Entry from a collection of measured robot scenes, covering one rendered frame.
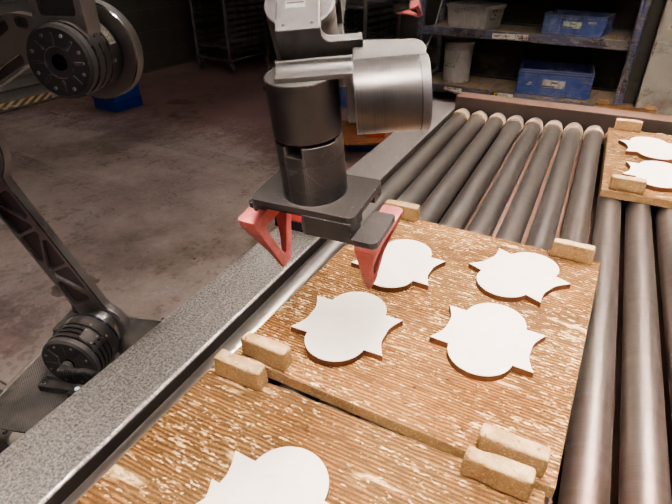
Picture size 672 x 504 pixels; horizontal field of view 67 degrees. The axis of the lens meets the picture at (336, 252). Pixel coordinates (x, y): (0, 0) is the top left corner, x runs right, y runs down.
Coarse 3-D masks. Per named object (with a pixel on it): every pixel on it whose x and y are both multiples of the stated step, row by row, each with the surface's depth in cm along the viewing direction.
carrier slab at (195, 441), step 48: (240, 384) 54; (192, 432) 49; (240, 432) 49; (288, 432) 49; (336, 432) 49; (384, 432) 49; (144, 480) 44; (192, 480) 44; (336, 480) 44; (384, 480) 44; (432, 480) 44
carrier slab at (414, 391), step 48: (432, 240) 80; (480, 240) 80; (336, 288) 69; (432, 288) 69; (576, 288) 69; (288, 336) 61; (576, 336) 61; (288, 384) 56; (336, 384) 54; (384, 384) 54; (432, 384) 54; (480, 384) 54; (528, 384) 54; (432, 432) 49; (528, 432) 49
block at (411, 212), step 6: (390, 204) 85; (396, 204) 85; (402, 204) 85; (408, 204) 85; (414, 204) 84; (408, 210) 84; (414, 210) 84; (402, 216) 85; (408, 216) 85; (414, 216) 84
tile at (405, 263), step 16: (400, 240) 78; (384, 256) 74; (400, 256) 74; (416, 256) 74; (384, 272) 71; (400, 272) 71; (416, 272) 71; (432, 272) 72; (384, 288) 68; (400, 288) 68
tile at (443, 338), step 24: (456, 312) 63; (480, 312) 63; (504, 312) 63; (432, 336) 59; (456, 336) 59; (480, 336) 59; (504, 336) 59; (528, 336) 59; (456, 360) 56; (480, 360) 56; (504, 360) 56; (528, 360) 56
